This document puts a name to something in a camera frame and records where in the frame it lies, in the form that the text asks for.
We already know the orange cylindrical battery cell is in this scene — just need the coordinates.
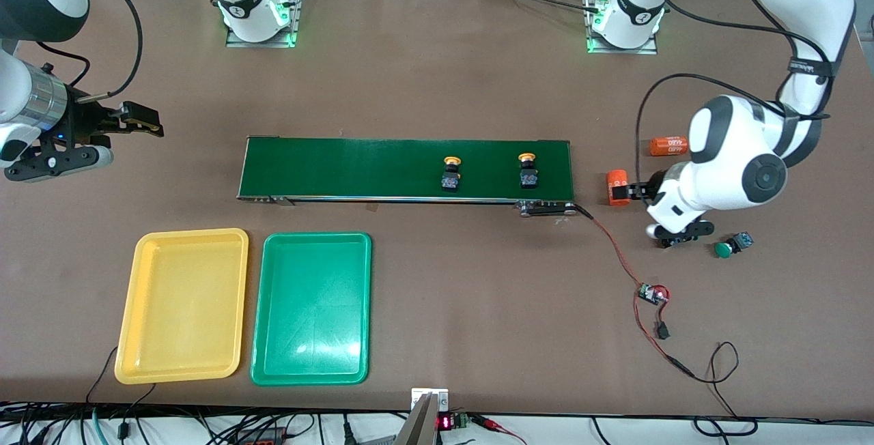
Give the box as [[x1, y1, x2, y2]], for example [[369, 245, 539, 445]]
[[607, 169, 630, 207], [649, 136, 690, 157]]

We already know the yellow push button switch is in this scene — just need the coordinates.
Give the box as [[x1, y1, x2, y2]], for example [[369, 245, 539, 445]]
[[517, 152, 540, 190], [440, 156, 464, 192]]

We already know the yellow plastic tray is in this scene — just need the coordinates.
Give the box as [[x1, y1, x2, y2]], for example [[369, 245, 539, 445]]
[[114, 228, 250, 386]]

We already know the green conveyor belt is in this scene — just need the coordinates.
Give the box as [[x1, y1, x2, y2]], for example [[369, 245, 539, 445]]
[[236, 135, 578, 218]]

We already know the green plastic tray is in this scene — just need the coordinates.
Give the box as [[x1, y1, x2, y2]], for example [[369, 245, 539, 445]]
[[250, 231, 373, 387]]

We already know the red clip lead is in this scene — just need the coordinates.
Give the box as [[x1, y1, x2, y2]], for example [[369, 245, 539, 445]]
[[471, 414, 530, 445]]

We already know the red black power strip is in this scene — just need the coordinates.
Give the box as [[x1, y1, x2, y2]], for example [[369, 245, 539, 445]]
[[236, 425, 287, 445]]

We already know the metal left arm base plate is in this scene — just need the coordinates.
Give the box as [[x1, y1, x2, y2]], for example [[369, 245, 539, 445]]
[[586, 0, 660, 55]]

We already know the thin black cable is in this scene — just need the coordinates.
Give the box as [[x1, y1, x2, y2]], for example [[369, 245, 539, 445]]
[[85, 346, 158, 445]]

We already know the black looped cable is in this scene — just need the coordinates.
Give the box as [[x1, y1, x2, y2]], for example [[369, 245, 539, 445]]
[[693, 416, 759, 437]]

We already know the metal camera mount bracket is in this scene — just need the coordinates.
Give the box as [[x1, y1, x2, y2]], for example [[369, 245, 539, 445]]
[[395, 388, 450, 445]]

